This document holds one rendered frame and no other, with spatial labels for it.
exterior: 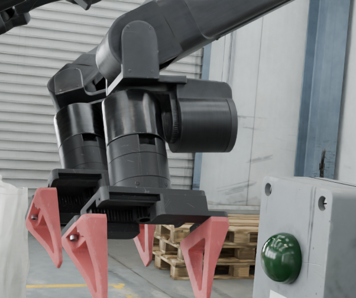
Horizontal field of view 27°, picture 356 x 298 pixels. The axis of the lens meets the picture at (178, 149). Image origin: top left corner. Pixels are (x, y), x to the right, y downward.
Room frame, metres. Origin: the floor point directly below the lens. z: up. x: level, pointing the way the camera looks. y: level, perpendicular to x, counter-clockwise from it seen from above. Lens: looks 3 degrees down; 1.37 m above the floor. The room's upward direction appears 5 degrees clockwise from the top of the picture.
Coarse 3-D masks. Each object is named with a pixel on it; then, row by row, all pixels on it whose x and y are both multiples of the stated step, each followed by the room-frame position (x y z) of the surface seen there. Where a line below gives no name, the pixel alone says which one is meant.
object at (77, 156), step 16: (64, 144) 0.84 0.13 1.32; (80, 144) 0.83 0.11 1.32; (96, 144) 0.84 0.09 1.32; (64, 160) 0.83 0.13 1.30; (80, 160) 0.82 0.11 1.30; (96, 160) 0.82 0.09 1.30; (64, 176) 0.79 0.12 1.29; (80, 176) 0.80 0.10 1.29; (96, 176) 0.80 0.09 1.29; (64, 192) 0.81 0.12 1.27; (80, 192) 0.82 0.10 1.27
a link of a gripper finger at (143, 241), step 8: (104, 176) 0.80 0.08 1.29; (96, 184) 0.80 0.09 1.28; (104, 184) 0.79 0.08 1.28; (144, 224) 0.83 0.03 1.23; (144, 232) 0.83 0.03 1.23; (152, 232) 0.79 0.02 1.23; (136, 240) 0.82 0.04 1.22; (144, 240) 0.82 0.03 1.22; (152, 240) 0.79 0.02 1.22; (144, 248) 0.80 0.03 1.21; (152, 248) 0.78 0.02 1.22; (144, 256) 0.79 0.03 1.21; (144, 264) 0.79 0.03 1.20
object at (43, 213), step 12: (36, 192) 0.76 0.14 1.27; (48, 192) 0.76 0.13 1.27; (36, 204) 0.77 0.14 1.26; (48, 204) 0.76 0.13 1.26; (60, 204) 0.81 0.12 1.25; (72, 204) 0.82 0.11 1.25; (84, 204) 0.82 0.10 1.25; (36, 216) 0.79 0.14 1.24; (48, 216) 0.75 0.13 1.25; (60, 216) 0.81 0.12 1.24; (72, 216) 0.82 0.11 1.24; (36, 228) 0.79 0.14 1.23; (48, 228) 0.76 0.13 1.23; (48, 240) 0.77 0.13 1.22; (60, 240) 0.75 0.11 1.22; (48, 252) 0.76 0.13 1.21; (60, 252) 0.74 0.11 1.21; (60, 264) 0.74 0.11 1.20
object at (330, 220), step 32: (288, 192) 0.43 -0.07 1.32; (320, 192) 0.41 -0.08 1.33; (352, 192) 0.40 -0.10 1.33; (288, 224) 0.43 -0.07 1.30; (320, 224) 0.40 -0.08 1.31; (352, 224) 0.40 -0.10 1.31; (256, 256) 0.46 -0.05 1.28; (320, 256) 0.40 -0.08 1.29; (352, 256) 0.40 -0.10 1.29; (256, 288) 0.46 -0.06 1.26; (288, 288) 0.43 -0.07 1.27; (320, 288) 0.40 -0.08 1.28; (352, 288) 0.40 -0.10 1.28
